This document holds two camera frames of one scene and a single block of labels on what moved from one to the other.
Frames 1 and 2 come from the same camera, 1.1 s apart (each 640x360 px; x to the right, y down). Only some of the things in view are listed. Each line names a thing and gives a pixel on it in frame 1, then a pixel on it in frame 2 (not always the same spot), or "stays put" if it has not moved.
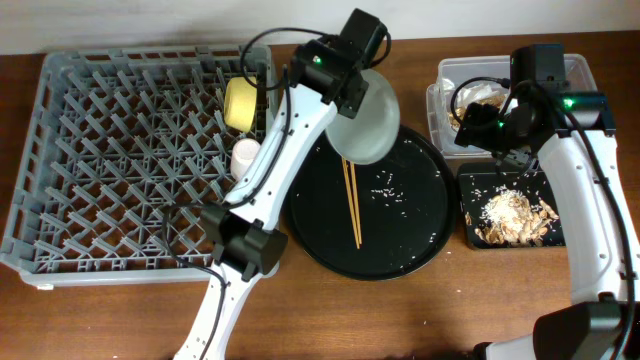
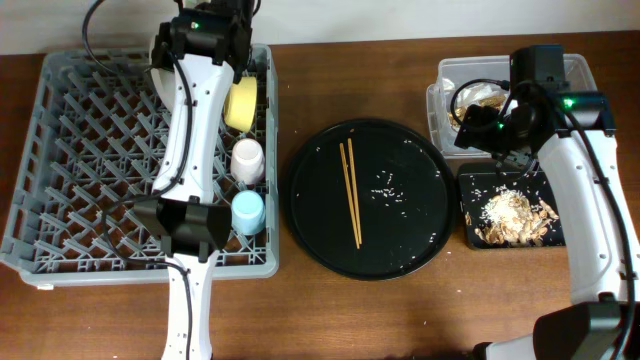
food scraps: (509, 218) stays put
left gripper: (351, 110) to (171, 49)
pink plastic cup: (243, 153) stays put
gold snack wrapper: (461, 111) stays put
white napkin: (476, 92) stays put
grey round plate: (369, 137) to (164, 81)
